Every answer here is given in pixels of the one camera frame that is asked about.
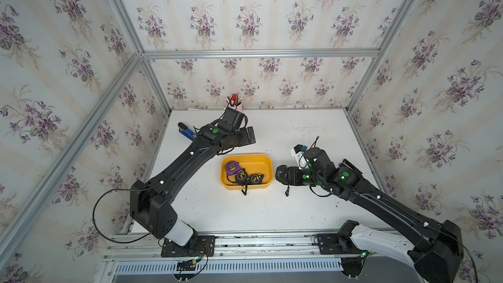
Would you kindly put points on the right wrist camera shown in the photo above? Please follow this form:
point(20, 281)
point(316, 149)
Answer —
point(298, 151)

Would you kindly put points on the blue black stapler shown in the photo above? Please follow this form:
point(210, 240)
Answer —
point(186, 131)

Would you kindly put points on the yellow plastic storage box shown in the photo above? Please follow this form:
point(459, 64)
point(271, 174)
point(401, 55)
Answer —
point(252, 163)

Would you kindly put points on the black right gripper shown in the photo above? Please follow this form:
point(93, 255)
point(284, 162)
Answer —
point(291, 172)

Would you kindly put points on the red pens in cup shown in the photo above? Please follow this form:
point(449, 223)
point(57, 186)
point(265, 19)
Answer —
point(233, 99)

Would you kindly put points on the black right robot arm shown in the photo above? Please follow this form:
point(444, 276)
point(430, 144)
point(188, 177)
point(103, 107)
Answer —
point(434, 249)

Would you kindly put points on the aluminium rail frame front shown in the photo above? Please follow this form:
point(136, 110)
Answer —
point(269, 252)

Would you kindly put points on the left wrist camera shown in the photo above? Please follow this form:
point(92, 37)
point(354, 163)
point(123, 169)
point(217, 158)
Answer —
point(231, 119)

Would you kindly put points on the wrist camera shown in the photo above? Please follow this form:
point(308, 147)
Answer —
point(231, 119)
point(298, 151)

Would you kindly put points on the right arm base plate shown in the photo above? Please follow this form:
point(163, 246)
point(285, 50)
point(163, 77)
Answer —
point(333, 244)

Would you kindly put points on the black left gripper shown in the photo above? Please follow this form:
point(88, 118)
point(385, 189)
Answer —
point(245, 139)

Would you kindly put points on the pink pen holder cup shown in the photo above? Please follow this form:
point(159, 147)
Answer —
point(238, 107)

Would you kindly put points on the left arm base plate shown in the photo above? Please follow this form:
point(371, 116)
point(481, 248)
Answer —
point(198, 246)

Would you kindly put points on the purple tape measure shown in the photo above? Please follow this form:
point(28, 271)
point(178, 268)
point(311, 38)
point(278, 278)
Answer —
point(232, 168)

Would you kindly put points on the black yellow tape measure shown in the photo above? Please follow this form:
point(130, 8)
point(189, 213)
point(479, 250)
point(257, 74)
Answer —
point(242, 178)
point(256, 179)

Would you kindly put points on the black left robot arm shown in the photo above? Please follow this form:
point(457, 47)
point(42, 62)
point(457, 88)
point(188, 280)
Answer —
point(151, 201)

